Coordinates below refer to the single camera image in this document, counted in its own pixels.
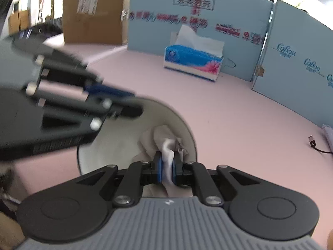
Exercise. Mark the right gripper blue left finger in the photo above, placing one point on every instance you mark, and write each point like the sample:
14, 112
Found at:
133, 179

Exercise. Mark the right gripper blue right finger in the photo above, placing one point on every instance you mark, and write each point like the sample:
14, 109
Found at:
197, 177

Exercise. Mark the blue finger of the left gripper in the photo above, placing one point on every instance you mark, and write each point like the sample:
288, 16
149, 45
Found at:
101, 90
118, 108

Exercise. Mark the white ceramic bowl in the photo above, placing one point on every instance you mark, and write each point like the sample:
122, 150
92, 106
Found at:
118, 141

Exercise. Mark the white cleaning cloth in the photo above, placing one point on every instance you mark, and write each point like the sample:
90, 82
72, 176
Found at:
162, 139

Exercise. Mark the brown cardboard box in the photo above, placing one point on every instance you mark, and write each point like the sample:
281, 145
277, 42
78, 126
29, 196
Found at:
95, 21

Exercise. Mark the blue tissue box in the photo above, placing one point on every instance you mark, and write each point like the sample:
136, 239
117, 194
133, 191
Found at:
195, 55

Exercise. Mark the light blue cardboard panel right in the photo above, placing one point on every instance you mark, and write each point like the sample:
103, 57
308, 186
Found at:
295, 68

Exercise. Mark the light blue cardboard panel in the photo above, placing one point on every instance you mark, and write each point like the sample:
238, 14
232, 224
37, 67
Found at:
240, 24
295, 68

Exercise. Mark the light blue cardboard panel left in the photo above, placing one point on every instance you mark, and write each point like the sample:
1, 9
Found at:
240, 24

